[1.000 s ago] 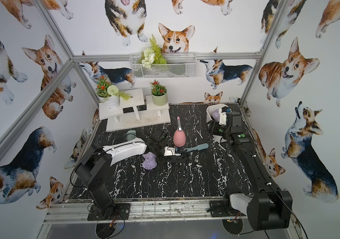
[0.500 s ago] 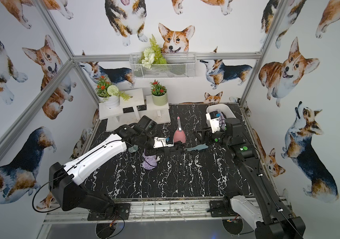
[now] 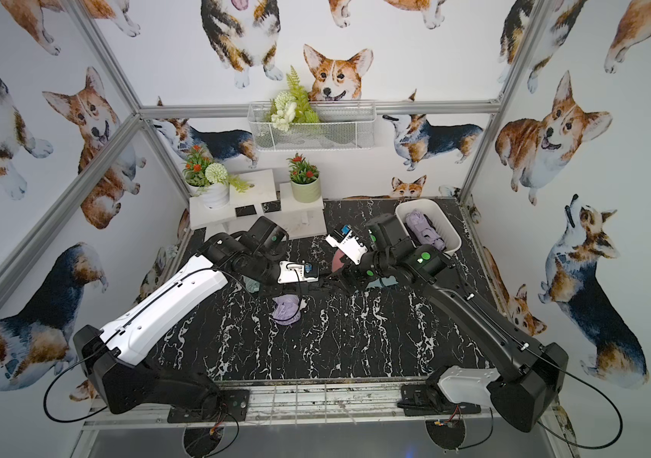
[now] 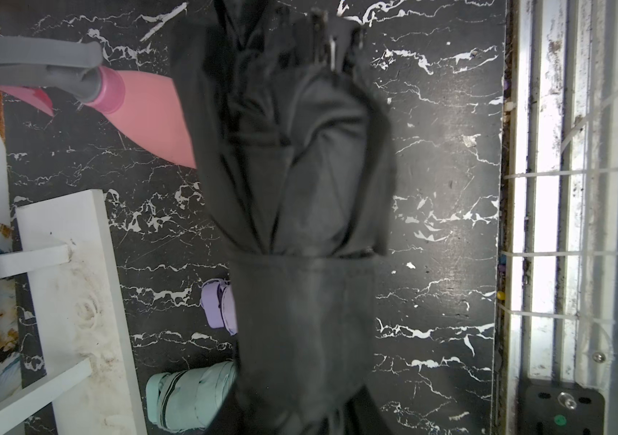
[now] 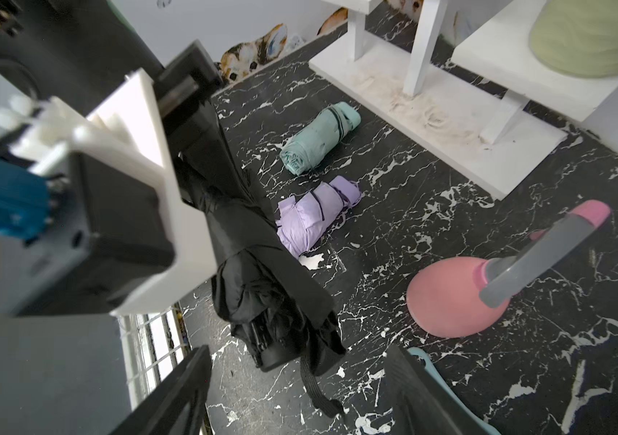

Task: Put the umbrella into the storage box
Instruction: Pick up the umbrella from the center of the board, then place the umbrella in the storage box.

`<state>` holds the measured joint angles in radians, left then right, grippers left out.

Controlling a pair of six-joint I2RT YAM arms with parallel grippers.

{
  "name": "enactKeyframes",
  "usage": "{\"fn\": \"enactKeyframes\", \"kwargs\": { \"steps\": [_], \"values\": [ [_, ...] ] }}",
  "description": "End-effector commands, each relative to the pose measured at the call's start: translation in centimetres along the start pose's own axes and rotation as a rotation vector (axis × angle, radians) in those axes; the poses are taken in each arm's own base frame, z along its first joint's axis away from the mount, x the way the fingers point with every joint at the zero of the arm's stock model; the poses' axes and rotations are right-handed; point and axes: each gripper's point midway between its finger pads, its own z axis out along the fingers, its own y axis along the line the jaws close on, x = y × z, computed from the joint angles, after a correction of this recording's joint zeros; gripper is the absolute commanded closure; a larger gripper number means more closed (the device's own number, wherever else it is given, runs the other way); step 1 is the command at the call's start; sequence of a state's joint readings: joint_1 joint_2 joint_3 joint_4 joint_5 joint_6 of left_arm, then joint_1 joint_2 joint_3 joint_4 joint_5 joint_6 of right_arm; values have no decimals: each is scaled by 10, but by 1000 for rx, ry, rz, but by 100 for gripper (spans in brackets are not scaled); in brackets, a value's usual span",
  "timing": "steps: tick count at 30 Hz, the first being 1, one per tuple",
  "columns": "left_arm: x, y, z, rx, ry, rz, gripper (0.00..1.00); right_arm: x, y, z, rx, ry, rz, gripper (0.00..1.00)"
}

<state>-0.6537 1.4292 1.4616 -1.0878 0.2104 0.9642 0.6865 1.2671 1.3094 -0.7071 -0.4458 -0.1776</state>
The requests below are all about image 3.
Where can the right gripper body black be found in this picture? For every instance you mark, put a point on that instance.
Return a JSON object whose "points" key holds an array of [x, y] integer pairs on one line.
{"points": [[360, 273]]}

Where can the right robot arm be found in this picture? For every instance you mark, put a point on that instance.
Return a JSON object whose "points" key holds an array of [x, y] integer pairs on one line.
{"points": [[525, 376]]}

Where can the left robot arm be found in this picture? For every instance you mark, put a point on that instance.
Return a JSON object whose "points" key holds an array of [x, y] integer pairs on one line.
{"points": [[113, 357]]}

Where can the white plastic storage box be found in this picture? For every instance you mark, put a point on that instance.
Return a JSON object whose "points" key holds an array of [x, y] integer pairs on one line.
{"points": [[436, 216]]}

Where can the white stepped display shelf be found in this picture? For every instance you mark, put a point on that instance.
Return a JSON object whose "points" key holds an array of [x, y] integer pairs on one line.
{"points": [[275, 201]]}

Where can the green pot red flowers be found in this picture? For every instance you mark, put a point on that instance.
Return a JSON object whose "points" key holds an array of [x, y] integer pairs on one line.
{"points": [[304, 179]]}

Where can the fern and white flowers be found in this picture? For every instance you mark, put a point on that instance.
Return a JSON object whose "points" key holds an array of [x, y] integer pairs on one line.
{"points": [[291, 106]]}

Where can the white pot red flowers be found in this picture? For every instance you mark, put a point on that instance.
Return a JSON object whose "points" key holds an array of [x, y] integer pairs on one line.
{"points": [[210, 179]]}

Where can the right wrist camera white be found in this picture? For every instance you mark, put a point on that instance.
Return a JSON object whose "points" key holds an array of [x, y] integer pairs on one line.
{"points": [[347, 242]]}

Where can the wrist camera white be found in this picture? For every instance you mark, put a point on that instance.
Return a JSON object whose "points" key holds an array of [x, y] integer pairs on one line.
{"points": [[347, 242], [294, 273]]}

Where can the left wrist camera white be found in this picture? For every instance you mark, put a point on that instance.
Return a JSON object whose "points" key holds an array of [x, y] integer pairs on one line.
{"points": [[294, 273]]}

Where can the white wire wall basket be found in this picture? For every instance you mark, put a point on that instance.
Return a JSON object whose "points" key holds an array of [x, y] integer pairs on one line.
{"points": [[336, 126]]}

